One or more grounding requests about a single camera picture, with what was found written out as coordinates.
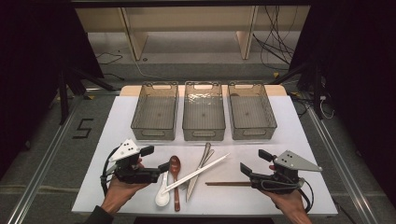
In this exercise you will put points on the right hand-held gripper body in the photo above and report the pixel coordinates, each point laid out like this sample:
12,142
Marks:
280,183

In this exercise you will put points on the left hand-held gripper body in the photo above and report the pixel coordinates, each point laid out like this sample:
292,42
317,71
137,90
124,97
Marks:
134,175

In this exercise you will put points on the brown wooden spoon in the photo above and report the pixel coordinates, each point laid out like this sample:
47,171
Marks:
175,165

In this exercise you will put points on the white ceramic spoon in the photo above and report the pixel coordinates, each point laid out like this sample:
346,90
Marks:
162,199

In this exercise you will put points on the steel table knife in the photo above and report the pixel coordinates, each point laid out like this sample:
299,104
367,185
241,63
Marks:
190,189

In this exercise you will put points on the steel fork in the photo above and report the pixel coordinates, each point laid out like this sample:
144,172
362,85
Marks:
210,154

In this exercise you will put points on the smoky clear plastic bin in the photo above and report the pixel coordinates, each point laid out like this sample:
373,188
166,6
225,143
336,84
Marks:
155,112
249,113
204,115

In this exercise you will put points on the person's right hand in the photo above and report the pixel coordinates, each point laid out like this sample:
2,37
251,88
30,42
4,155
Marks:
289,202

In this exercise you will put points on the person's left hand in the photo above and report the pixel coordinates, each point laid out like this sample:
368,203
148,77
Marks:
120,194

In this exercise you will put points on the black metal stand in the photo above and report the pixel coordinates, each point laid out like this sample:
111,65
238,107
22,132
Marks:
317,93
63,102

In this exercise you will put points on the black curtain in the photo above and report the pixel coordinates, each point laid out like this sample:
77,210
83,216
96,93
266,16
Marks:
31,62
358,77

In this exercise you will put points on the light wooden table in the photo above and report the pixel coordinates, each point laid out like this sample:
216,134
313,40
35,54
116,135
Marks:
186,18

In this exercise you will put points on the short aluminium floor rail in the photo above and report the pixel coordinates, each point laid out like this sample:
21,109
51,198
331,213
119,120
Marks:
102,91

